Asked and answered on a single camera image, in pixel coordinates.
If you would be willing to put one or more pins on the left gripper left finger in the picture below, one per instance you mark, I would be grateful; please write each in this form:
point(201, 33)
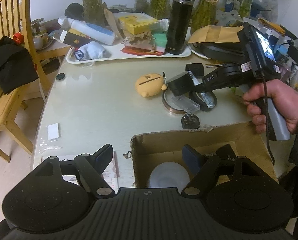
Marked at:
point(90, 168)

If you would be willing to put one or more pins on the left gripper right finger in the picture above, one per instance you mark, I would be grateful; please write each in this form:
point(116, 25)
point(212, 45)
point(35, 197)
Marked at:
point(204, 170)

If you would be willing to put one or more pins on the white and orange cup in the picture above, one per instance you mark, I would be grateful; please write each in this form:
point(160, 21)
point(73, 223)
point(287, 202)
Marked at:
point(169, 174)

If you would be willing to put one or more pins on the black plug adapter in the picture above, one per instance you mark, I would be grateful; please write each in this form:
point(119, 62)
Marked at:
point(190, 121)

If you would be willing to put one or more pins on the black electrical tape roll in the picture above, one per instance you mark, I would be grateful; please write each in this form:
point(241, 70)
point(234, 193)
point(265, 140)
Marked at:
point(207, 101)

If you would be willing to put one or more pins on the clear plastic case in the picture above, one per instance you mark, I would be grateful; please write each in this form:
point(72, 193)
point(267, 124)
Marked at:
point(186, 104)

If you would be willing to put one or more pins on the yellow pig toy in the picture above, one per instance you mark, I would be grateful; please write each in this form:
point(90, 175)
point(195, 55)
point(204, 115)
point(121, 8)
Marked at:
point(150, 85)

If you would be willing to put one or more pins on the black round case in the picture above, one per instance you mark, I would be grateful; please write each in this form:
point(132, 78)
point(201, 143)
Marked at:
point(181, 83)

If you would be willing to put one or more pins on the person right hand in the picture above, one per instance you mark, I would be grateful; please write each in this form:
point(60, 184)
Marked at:
point(284, 98)

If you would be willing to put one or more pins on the black zipper hard case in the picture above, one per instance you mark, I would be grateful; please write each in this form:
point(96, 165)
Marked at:
point(225, 52)

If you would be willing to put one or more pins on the open cardboard box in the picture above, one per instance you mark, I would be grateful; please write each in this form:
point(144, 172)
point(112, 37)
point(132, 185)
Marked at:
point(151, 149)

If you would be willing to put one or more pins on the white paper card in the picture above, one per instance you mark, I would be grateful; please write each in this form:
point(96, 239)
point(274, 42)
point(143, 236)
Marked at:
point(53, 131)

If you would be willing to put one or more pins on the brown paper envelope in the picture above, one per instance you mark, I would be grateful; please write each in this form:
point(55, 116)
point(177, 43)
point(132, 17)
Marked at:
point(216, 34)

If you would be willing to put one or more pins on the black cylindrical adapter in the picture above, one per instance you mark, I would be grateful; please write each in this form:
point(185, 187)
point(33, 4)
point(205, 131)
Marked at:
point(197, 69)

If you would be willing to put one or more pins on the small black cap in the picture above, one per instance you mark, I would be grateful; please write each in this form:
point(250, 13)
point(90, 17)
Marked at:
point(60, 76)

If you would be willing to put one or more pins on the black thermos bottle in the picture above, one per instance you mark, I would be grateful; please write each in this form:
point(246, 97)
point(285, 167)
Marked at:
point(178, 26)

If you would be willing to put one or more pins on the green white box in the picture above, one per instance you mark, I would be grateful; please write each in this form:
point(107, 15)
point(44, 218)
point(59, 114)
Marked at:
point(160, 42)

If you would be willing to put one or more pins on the white serving tray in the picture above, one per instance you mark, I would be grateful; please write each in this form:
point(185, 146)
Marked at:
point(114, 53)

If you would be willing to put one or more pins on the light blue sock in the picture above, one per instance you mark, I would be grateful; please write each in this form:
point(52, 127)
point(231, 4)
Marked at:
point(91, 51)

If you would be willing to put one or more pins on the red packet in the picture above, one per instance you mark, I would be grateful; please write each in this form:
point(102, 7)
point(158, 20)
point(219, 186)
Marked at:
point(140, 51)

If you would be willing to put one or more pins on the yellow box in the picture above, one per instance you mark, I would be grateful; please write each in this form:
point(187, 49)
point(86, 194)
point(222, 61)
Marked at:
point(138, 23)

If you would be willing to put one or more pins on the black cloth on chair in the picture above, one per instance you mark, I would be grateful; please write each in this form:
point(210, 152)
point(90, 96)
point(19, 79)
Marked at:
point(16, 66)

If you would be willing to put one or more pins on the black gold tube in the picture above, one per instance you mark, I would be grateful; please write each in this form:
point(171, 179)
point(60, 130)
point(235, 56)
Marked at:
point(70, 39)

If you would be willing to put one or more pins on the white blue lotion bottle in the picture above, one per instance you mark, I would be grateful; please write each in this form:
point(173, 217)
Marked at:
point(91, 30)

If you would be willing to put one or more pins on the glass vase with stems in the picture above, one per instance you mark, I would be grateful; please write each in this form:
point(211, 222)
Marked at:
point(93, 12)

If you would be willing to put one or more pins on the wooden chair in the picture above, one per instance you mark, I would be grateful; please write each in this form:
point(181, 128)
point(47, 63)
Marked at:
point(15, 23)

